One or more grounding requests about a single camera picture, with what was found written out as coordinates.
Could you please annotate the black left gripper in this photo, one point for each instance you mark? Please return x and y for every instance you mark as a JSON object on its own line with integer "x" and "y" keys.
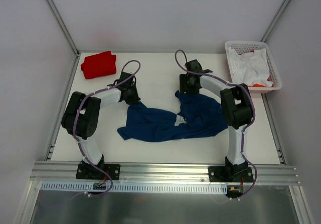
{"x": 134, "y": 98}

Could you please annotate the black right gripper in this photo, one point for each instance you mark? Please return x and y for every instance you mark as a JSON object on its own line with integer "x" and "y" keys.
{"x": 187, "y": 88}

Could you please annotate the blue mickey mouse t-shirt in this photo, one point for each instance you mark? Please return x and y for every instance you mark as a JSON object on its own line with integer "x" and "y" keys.
{"x": 200, "y": 117}

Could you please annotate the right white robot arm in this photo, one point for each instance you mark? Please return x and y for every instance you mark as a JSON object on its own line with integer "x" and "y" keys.
{"x": 237, "y": 109}

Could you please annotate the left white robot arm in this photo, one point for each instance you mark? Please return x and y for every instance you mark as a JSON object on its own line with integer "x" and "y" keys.
{"x": 81, "y": 116}

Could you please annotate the folded red t-shirt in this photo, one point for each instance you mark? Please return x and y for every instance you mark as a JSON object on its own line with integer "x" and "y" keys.
{"x": 99, "y": 65}

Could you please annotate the white t-shirt in basket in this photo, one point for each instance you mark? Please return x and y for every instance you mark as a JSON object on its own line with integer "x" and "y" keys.
{"x": 246, "y": 65}

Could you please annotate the white plastic laundry basket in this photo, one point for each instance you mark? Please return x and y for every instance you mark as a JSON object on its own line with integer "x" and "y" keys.
{"x": 248, "y": 46}

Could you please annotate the orange t-shirt in basket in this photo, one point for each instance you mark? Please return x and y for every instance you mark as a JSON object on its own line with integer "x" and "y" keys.
{"x": 258, "y": 82}

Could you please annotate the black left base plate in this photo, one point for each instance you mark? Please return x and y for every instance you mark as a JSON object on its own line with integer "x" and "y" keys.
{"x": 86, "y": 171}

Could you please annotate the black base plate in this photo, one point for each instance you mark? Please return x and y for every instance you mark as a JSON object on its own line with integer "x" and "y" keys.
{"x": 86, "y": 171}
{"x": 225, "y": 174}

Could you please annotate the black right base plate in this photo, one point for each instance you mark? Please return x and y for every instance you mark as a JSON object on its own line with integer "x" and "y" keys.
{"x": 225, "y": 174}

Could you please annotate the white slotted cable duct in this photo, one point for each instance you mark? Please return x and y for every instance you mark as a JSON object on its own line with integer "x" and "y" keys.
{"x": 135, "y": 187}

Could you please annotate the aluminium front mounting rail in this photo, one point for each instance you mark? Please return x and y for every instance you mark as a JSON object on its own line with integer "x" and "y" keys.
{"x": 166, "y": 173}

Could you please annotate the left aluminium frame post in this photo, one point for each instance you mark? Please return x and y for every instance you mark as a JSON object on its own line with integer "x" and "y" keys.
{"x": 58, "y": 18}

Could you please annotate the aluminium frame post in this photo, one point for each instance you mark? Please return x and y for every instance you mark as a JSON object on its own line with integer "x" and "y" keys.
{"x": 276, "y": 18}
{"x": 58, "y": 18}

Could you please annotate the right aluminium frame post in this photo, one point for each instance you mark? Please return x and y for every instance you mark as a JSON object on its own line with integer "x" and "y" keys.
{"x": 276, "y": 18}

